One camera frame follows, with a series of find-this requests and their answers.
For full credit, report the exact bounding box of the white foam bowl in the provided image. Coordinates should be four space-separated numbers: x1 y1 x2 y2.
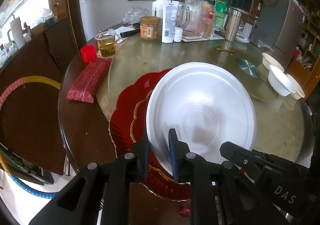
146 62 257 174
268 64 296 97

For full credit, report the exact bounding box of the red scalloped plate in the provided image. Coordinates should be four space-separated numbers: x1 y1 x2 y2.
109 69 190 201

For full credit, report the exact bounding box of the beige paper bowl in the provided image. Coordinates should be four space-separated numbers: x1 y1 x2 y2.
286 74 305 100
262 52 284 72

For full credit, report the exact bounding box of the round metal disc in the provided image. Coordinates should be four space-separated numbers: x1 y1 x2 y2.
235 58 260 79

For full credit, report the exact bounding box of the colourful hula hoop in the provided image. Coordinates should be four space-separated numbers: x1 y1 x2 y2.
0 75 62 200

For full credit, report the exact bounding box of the red wrapped packet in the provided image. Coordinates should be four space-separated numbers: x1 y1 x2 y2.
67 58 113 103

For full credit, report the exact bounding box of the dark wooden cabinet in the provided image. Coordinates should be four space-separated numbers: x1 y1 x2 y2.
1 18 76 175

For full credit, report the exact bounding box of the patterned ceramic dish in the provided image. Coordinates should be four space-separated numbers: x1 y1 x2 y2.
235 34 250 44

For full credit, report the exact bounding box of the red plastic cap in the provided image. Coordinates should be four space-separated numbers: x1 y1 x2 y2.
80 44 97 63

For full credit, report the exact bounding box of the plastic cup with tea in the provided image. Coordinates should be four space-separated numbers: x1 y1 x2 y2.
94 31 116 57

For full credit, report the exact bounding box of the grey refrigerator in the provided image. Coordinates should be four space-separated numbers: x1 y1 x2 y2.
251 0 305 59

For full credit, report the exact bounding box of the stainless steel thermos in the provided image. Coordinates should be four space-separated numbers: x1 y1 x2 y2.
225 7 242 42

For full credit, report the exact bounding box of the small white pill bottle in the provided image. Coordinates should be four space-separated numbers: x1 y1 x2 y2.
174 27 183 43

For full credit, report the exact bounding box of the peanut butter jar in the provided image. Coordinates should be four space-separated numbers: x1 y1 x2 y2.
140 16 161 40

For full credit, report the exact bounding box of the clear plastic packaging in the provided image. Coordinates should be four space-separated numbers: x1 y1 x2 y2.
183 0 215 38

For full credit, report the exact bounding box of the green soda bottle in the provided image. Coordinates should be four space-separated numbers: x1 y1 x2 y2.
214 0 228 27

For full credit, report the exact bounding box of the glass mug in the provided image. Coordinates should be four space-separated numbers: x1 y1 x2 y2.
176 5 190 29

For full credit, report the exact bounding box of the white lotion bottle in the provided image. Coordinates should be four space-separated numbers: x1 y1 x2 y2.
162 0 179 43

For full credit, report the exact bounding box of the white bottle red cap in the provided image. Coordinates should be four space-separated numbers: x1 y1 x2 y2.
152 0 165 18

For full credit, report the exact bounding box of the white tumbler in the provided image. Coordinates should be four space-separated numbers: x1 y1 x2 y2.
10 17 25 49

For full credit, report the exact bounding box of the black handle tool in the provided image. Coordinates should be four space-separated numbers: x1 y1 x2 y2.
120 23 140 38

